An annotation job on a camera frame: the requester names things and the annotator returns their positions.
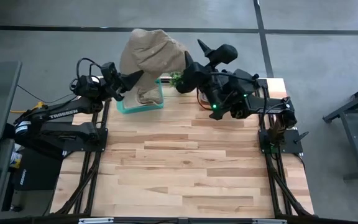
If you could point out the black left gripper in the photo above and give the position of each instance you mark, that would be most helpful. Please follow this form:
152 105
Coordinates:
117 87

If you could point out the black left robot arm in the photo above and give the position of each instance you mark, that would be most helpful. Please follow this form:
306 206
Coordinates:
64 113

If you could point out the small yellow white package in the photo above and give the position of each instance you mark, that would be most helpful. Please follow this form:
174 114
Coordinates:
15 160

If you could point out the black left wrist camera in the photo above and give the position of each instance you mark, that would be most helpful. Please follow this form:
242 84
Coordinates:
108 71

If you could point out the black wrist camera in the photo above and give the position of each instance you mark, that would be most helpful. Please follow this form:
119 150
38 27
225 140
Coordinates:
244 79
108 71

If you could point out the green translucent plastic bin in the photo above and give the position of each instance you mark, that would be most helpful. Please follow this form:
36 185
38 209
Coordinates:
141 109

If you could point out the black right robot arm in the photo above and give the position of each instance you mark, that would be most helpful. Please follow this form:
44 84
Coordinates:
272 107

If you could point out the white metal bracket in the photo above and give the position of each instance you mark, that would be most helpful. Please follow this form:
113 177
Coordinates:
269 221
95 220

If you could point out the black metal table frame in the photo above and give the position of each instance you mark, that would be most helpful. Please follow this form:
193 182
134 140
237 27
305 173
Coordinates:
275 186

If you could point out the grey metal cart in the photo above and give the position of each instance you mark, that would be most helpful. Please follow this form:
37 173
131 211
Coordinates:
357 146

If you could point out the black bag with white logo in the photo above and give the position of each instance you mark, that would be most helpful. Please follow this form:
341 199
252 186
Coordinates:
39 174

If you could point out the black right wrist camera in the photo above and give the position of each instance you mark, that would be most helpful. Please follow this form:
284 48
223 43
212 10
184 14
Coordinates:
244 79

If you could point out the potted green plant white pot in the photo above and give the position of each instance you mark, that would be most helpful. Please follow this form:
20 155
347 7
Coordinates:
176 79

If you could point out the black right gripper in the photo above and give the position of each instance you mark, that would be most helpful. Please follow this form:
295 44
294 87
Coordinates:
197 77

